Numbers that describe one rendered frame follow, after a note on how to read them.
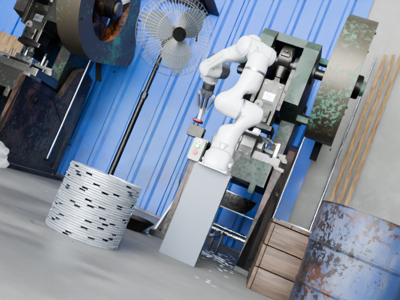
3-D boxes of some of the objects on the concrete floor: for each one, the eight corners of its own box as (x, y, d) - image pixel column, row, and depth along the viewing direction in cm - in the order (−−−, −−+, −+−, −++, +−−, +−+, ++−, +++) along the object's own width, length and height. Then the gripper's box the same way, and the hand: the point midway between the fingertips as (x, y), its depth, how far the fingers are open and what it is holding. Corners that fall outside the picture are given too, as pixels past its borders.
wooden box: (324, 321, 227) (350, 249, 230) (246, 287, 232) (273, 217, 235) (313, 306, 266) (336, 244, 269) (246, 277, 271) (270, 218, 275)
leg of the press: (251, 278, 276) (309, 130, 284) (231, 270, 279) (290, 123, 287) (262, 268, 365) (306, 155, 374) (247, 262, 368) (291, 150, 376)
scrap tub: (394, 376, 166) (442, 241, 171) (275, 322, 176) (324, 196, 181) (375, 349, 207) (414, 241, 211) (279, 306, 217) (319, 203, 221)
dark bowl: (140, 236, 261) (145, 224, 262) (91, 214, 268) (96, 202, 269) (156, 236, 290) (160, 225, 291) (111, 216, 297) (116, 206, 298)
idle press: (8, 173, 304) (120, -78, 320) (-110, 120, 331) (-1, -109, 346) (106, 196, 451) (180, 24, 467) (19, 158, 478) (92, -4, 493)
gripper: (197, 80, 299) (187, 116, 307) (217, 87, 296) (206, 124, 304) (202, 78, 306) (191, 115, 314) (221, 86, 303) (210, 121, 310)
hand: (200, 114), depth 307 cm, fingers closed
